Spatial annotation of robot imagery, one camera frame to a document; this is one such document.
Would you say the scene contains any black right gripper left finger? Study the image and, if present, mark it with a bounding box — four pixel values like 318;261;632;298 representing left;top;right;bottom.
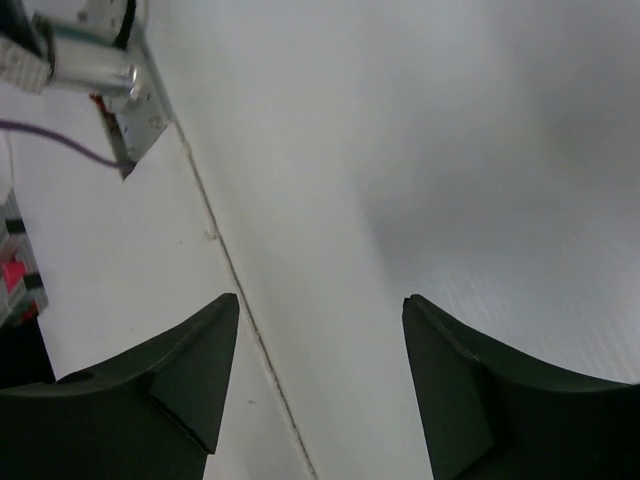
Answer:
1;293;238;479

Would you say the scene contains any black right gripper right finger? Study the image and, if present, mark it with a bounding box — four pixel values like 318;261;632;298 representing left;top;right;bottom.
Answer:
402;295;639;479

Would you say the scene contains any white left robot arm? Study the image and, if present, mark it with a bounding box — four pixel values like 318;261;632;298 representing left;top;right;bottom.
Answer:
1;1;142;101

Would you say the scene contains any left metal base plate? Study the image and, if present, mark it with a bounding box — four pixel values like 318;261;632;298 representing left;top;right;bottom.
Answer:
99;1;174;179

